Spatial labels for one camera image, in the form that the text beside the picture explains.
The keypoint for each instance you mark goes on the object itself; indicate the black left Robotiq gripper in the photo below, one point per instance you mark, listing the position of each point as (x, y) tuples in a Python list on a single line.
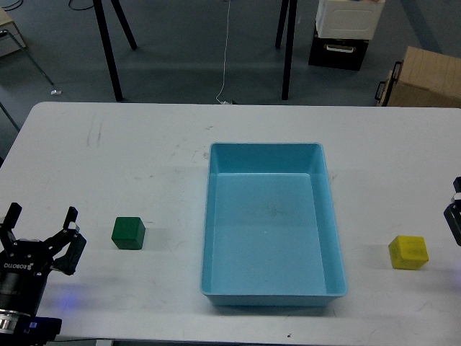
[(25, 264)]

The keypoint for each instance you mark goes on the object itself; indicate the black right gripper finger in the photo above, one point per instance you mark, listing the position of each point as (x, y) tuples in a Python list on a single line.
[(452, 213)]

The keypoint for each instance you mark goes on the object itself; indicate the yellow wooden cube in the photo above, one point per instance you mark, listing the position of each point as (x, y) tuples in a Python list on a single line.
[(408, 252)]

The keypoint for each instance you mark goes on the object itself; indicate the green wooden cube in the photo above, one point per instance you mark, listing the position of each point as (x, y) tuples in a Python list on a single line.
[(128, 233)]

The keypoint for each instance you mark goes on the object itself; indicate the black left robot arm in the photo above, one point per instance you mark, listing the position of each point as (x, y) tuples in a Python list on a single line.
[(21, 329)]

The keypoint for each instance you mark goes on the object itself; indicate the cardboard box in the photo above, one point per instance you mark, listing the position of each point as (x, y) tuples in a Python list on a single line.
[(422, 79)]

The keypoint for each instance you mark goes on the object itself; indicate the black storage box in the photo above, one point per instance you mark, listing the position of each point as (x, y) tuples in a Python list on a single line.
[(347, 54)]

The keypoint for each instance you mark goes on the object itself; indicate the light blue plastic bin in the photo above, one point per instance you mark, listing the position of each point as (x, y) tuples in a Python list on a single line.
[(270, 237)]

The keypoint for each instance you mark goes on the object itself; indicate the wooden cabinet at left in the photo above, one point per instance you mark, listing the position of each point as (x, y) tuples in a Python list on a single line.
[(11, 37)]

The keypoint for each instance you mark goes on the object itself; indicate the white storage crate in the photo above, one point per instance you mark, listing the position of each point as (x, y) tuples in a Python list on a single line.
[(350, 20)]

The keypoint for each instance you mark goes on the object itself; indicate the black table leg left pair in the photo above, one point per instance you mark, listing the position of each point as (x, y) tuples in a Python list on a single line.
[(106, 42)]

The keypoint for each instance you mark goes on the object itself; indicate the black table leg pair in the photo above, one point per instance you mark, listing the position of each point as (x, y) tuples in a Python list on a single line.
[(287, 20), (106, 42)]

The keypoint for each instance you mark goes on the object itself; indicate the black table leg right pair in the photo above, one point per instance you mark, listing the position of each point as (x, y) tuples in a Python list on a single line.
[(287, 20)]

